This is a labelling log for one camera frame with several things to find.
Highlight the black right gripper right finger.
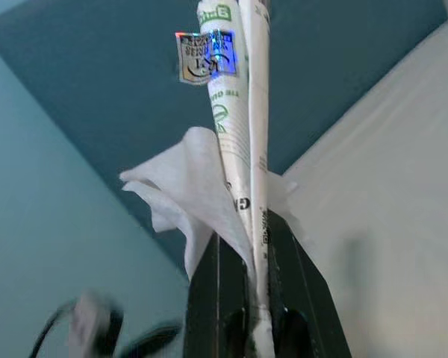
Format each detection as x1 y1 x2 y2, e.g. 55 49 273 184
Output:
264 213 354 358

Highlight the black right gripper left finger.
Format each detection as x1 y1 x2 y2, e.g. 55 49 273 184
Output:
188 227 257 358

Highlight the white tissue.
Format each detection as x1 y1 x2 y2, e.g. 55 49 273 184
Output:
119 126 318 284

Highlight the shiny holographic sticker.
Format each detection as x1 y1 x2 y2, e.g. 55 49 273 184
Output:
174 31 240 87

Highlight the cream bed mattress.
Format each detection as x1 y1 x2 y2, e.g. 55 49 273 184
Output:
281 0 448 358

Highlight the teal upholstered headboard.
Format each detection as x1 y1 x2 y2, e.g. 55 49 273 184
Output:
0 0 448 279

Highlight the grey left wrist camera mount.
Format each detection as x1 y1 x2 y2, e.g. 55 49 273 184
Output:
67 292 115 358

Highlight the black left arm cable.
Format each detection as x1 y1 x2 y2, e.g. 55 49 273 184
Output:
32 296 83 358

